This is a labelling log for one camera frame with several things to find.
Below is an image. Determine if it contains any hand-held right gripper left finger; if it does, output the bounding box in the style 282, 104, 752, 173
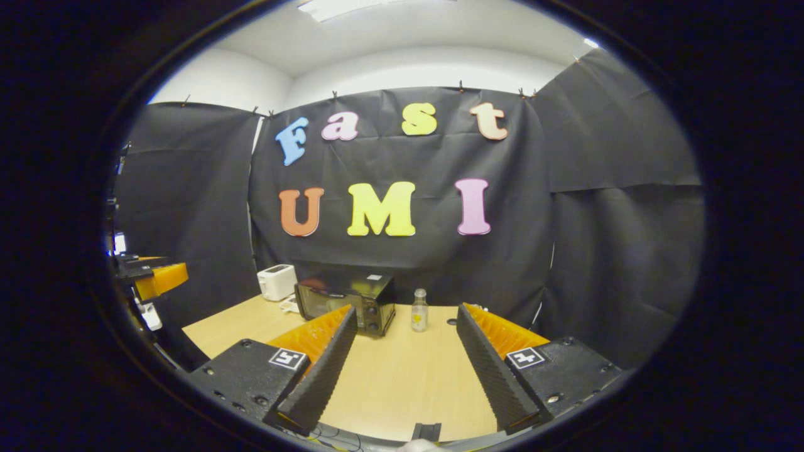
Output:
188, 304, 359, 437

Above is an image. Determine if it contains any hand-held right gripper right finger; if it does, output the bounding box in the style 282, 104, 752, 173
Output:
457, 303, 622, 435

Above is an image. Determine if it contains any black electric oven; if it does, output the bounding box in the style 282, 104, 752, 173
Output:
294, 270, 398, 338

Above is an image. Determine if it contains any clear glass bottle yellow label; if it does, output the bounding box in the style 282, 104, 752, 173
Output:
411, 289, 429, 333

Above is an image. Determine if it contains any white toaster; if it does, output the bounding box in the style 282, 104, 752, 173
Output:
257, 264, 298, 302

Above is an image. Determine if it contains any bundle of cables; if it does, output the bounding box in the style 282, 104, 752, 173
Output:
308, 426, 365, 451

